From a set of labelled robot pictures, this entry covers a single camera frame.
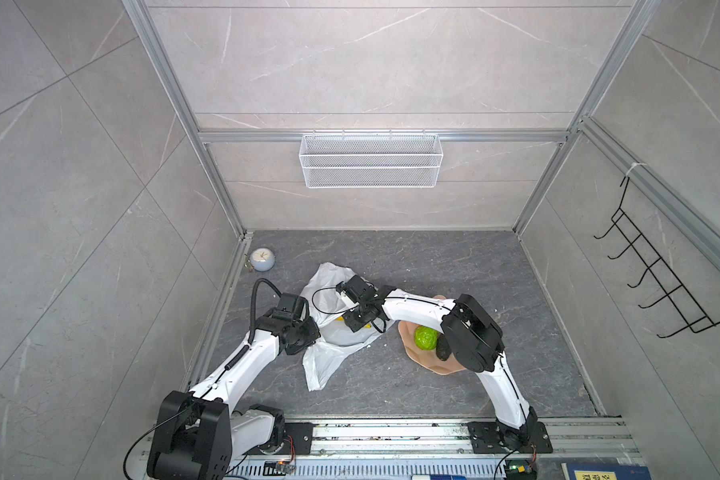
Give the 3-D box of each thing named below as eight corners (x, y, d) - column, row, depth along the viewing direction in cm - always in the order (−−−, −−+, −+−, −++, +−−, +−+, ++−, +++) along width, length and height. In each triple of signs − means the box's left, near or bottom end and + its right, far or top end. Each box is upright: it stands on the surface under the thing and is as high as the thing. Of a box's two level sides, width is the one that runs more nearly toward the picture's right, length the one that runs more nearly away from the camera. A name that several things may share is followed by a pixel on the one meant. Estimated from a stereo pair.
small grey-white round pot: (251, 271, 110) (247, 263, 106) (256, 256, 115) (252, 248, 111) (272, 271, 110) (269, 263, 106) (276, 256, 115) (273, 248, 111)
